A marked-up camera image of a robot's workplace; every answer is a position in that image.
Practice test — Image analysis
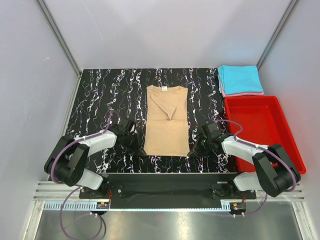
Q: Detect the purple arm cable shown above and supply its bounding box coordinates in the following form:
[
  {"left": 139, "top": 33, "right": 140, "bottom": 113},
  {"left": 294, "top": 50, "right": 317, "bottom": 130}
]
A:
[
  {"left": 204, "top": 119, "right": 298, "bottom": 218},
  {"left": 49, "top": 109, "right": 123, "bottom": 239}
]

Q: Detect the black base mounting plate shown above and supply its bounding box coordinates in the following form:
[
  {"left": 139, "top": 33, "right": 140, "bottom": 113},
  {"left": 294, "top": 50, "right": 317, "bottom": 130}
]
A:
[{"left": 79, "top": 173, "right": 257, "bottom": 211}]

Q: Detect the white slotted cable duct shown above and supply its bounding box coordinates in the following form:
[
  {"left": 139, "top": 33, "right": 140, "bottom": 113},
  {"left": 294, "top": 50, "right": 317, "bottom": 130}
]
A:
[{"left": 44, "top": 201, "right": 110, "bottom": 211}]

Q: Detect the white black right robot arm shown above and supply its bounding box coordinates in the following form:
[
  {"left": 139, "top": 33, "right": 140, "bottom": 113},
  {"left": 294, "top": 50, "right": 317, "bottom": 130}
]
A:
[{"left": 187, "top": 123, "right": 301, "bottom": 199}]

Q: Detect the left aluminium corner post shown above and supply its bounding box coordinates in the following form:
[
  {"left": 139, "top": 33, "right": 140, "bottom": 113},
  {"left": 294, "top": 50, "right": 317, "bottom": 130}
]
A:
[{"left": 35, "top": 0, "right": 82, "bottom": 77}]

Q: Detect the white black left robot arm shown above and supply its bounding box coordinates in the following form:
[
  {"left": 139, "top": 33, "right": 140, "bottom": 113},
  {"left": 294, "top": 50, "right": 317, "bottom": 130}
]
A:
[{"left": 44, "top": 118, "right": 147, "bottom": 198}]

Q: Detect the beige t shirt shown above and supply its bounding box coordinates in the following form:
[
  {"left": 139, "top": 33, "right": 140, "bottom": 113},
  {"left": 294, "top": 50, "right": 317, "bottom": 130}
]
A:
[{"left": 144, "top": 85, "right": 190, "bottom": 157}]

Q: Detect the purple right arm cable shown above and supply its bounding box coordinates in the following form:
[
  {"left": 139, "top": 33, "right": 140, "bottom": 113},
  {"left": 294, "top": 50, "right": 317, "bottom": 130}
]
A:
[{"left": 204, "top": 119, "right": 298, "bottom": 218}]

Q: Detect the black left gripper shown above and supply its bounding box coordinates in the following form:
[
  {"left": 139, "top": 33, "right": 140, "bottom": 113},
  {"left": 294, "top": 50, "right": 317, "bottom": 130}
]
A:
[{"left": 122, "top": 131, "right": 146, "bottom": 157}]

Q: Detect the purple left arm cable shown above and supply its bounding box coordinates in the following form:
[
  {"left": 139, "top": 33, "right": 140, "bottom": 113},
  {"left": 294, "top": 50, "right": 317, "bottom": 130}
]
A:
[{"left": 49, "top": 109, "right": 123, "bottom": 239}]

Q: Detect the red plastic bin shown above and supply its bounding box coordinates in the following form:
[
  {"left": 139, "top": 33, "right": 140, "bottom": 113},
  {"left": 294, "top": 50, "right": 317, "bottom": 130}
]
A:
[{"left": 224, "top": 96, "right": 307, "bottom": 175}]

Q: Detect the right aluminium corner post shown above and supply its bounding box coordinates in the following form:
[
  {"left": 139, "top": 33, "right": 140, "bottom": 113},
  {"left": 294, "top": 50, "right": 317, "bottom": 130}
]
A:
[{"left": 256, "top": 0, "right": 300, "bottom": 70}]

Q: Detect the folded light blue t shirt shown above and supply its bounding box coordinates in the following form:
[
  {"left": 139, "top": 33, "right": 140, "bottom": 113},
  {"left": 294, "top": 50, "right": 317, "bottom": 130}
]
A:
[{"left": 217, "top": 65, "right": 264, "bottom": 95}]

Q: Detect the aluminium corner post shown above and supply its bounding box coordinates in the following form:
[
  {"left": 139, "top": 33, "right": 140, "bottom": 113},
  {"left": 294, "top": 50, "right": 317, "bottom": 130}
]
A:
[
  {"left": 256, "top": 0, "right": 300, "bottom": 70},
  {"left": 35, "top": 0, "right": 82, "bottom": 77}
]

